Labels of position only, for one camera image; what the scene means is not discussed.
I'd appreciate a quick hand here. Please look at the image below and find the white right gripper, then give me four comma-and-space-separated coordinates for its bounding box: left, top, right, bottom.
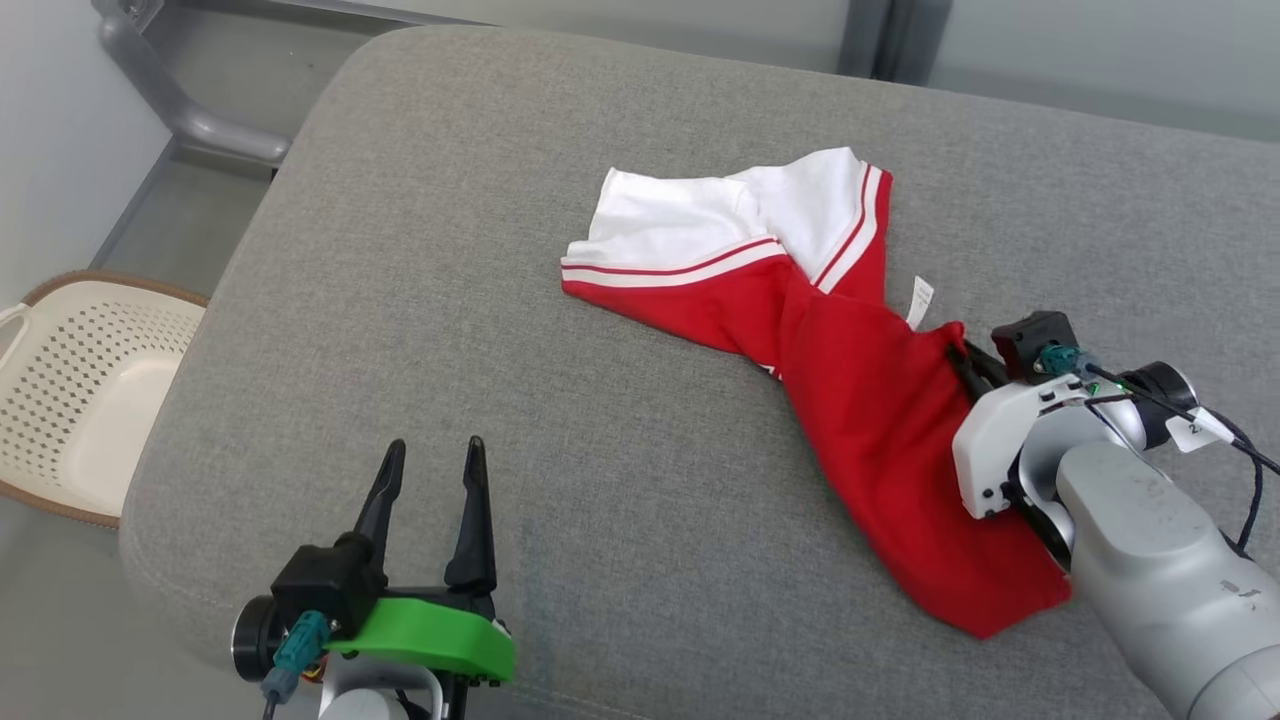
945, 340, 1101, 519

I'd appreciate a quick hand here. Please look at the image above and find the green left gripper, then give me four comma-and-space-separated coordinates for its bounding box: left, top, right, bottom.
325, 435, 516, 686

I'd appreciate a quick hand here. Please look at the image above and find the red and white t-shirt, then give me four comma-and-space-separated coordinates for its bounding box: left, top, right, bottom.
560, 147, 1073, 639

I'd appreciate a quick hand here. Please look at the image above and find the cream perforated laundry basket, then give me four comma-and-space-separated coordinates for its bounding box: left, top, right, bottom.
0, 270, 210, 529

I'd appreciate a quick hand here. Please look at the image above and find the curved grey metal leg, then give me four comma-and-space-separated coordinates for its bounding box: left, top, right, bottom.
93, 0, 293, 168

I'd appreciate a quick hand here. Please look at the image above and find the teal right cable connector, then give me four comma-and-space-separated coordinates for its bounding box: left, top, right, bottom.
1038, 343, 1101, 381

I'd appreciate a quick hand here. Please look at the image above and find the teal cable connector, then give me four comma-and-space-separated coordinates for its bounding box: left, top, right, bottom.
1038, 343, 1101, 381
262, 610, 333, 701

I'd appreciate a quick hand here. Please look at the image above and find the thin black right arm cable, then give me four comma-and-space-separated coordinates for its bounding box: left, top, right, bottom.
1085, 364, 1280, 473
1090, 392, 1269, 553

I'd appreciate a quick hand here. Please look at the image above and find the teal left cable connector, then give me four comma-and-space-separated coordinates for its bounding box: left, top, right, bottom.
262, 610, 333, 701

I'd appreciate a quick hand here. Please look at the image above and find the printed white cable tag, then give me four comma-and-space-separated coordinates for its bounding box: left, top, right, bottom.
1165, 405, 1237, 454

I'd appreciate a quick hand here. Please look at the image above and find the grey metal partition post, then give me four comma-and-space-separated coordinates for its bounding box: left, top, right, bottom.
880, 0, 953, 85
838, 0, 893, 79

